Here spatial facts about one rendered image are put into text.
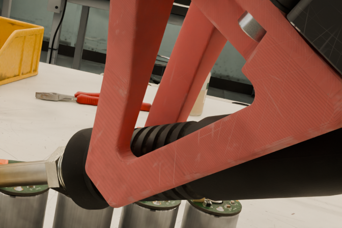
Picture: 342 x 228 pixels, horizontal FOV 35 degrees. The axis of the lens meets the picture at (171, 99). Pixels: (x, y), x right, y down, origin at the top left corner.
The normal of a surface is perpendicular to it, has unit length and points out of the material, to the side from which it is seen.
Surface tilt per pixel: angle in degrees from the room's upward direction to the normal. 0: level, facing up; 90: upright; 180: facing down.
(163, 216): 90
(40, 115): 0
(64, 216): 90
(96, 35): 90
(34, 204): 90
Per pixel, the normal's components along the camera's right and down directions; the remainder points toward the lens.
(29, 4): -0.07, 0.22
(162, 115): -0.52, 0.06
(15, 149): 0.20, -0.95
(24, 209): 0.47, 0.30
